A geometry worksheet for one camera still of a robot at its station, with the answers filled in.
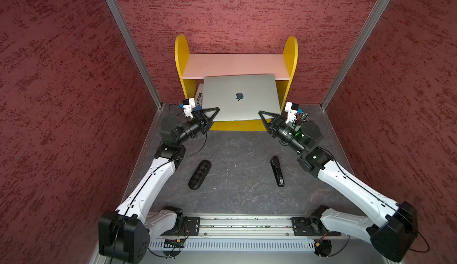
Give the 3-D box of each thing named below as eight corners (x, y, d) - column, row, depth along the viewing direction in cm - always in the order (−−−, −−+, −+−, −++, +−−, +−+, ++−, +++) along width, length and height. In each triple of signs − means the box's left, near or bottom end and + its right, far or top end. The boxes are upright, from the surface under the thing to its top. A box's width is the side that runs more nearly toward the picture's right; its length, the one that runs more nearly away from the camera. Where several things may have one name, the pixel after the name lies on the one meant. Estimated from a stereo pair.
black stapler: (277, 187, 87) (280, 183, 83) (270, 160, 97) (272, 156, 92) (283, 186, 88) (286, 182, 83) (275, 160, 97) (277, 155, 93)
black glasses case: (187, 187, 87) (185, 184, 84) (203, 161, 96) (202, 157, 93) (197, 192, 85) (196, 189, 82) (213, 165, 94) (212, 162, 92)
